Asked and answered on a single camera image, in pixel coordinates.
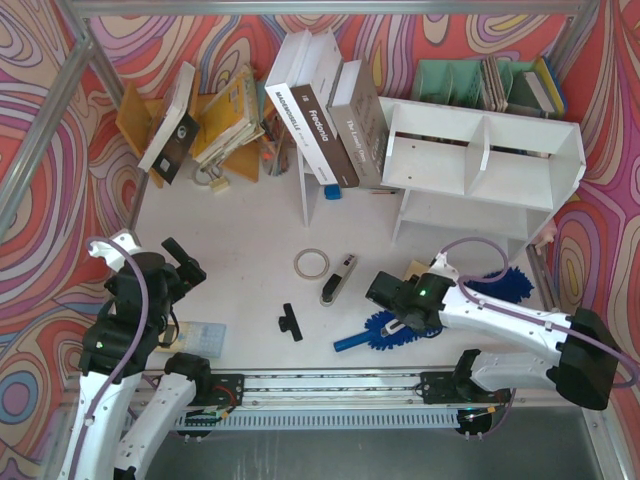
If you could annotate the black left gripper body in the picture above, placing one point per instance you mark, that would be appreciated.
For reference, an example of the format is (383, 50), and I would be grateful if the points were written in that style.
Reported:
(185, 267)

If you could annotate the white Mademoiselle book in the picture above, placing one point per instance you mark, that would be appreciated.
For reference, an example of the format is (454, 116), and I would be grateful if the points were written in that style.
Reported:
(301, 84)

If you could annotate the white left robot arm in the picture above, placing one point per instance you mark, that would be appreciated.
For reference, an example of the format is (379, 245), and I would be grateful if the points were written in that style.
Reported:
(115, 350)

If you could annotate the green desk organizer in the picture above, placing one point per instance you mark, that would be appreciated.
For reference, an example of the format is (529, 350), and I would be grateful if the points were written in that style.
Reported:
(489, 84)

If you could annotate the blue and yellow book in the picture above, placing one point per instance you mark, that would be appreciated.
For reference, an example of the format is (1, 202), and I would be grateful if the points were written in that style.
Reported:
(546, 88)

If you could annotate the white black marker pen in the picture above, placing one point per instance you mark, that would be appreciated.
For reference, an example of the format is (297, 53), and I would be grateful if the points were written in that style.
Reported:
(391, 328)

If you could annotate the white book support stand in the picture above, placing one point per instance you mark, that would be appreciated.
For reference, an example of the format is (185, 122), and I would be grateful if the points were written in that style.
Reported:
(309, 188)

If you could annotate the black T-shaped part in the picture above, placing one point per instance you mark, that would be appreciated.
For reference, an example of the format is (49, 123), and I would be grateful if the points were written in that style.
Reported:
(288, 323)

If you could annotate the grey black stapler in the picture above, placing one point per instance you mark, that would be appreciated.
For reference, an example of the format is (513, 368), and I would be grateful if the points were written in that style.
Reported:
(336, 281)

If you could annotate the white bookshelf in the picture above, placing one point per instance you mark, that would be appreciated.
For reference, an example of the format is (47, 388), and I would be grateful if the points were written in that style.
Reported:
(464, 172)

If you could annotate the black and white book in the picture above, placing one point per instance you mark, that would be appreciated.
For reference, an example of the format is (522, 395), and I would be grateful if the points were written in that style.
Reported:
(173, 129)

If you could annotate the cup of pencils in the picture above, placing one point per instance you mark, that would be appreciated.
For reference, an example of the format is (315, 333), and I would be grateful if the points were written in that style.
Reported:
(274, 146)

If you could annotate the blue microfiber duster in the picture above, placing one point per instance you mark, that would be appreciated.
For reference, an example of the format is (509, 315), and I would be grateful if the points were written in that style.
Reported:
(513, 287)

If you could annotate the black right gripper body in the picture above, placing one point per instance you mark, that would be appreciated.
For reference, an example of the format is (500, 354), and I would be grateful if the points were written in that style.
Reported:
(382, 290)

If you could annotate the small blue box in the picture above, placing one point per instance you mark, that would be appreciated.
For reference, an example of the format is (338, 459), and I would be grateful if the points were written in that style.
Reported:
(332, 192)

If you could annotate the brown Fredonia book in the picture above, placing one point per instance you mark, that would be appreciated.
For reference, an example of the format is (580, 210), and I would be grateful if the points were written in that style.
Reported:
(328, 158)

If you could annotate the stack of yellow books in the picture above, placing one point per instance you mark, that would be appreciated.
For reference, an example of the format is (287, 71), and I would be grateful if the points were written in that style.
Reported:
(229, 121)

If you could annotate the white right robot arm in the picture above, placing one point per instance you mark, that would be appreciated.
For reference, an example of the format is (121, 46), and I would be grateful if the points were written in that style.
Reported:
(572, 354)

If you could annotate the grey Lonely Ones book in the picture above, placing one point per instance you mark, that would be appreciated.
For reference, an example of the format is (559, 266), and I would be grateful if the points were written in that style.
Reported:
(360, 122)

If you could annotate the roll of masking tape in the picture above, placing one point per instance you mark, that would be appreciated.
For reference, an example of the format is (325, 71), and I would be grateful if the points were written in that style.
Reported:
(311, 264)

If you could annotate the metal rail with mounts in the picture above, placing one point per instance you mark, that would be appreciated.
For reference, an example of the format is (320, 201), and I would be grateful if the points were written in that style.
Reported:
(307, 389)

